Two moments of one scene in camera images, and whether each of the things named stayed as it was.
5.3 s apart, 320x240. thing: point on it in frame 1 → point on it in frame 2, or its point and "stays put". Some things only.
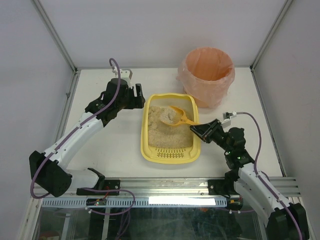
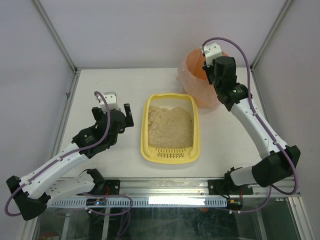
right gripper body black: [213, 132] → [208, 69]
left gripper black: [136, 97] → [110, 113]
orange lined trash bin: [207, 74] stays put
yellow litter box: [186, 155] stays put
